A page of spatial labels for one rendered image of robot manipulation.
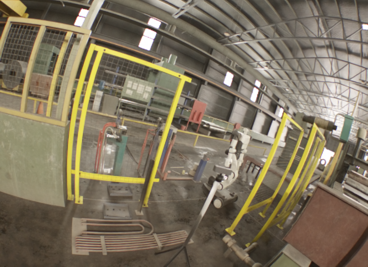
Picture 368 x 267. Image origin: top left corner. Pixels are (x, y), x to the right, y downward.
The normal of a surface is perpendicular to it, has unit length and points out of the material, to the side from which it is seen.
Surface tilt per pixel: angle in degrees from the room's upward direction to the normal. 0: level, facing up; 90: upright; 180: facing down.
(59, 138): 90
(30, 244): 0
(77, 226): 0
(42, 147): 90
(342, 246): 90
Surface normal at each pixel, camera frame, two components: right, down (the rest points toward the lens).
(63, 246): 0.31, -0.94
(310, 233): -0.83, -0.18
